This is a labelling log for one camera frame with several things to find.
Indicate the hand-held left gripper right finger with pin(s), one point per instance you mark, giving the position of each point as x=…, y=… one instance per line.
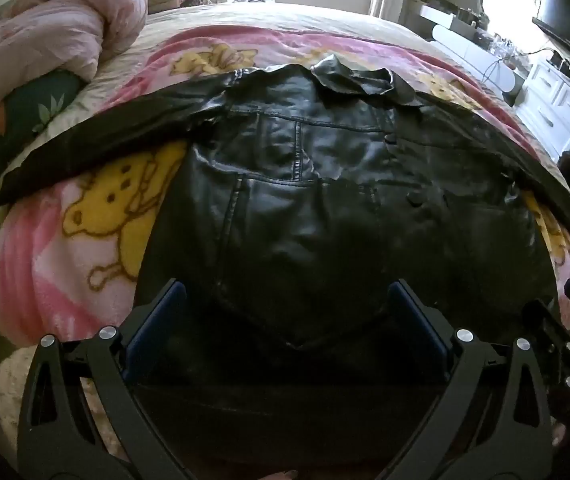
x=417, y=320

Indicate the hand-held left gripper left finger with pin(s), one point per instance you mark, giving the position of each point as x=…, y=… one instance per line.
x=157, y=320

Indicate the black leather jacket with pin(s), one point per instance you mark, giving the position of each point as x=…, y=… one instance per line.
x=315, y=185

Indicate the pink cartoon printed blanket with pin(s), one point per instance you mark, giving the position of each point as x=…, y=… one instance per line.
x=65, y=260

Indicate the cream fluffy blanket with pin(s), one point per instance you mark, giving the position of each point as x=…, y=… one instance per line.
x=10, y=385

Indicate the white dresser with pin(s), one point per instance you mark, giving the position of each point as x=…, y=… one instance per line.
x=555, y=95

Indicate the dark green floral pillow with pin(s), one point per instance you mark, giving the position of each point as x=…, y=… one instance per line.
x=30, y=105

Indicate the cluster of small bottles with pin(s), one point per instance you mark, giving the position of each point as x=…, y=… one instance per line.
x=500, y=42

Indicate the white rounded shelf unit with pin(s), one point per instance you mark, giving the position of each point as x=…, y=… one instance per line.
x=465, y=50

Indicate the white storage box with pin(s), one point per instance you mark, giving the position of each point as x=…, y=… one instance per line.
x=437, y=12

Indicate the pale pink quilt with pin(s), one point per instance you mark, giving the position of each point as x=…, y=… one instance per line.
x=40, y=35

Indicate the beige bedspread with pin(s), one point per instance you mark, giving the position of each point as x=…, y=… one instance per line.
x=290, y=15

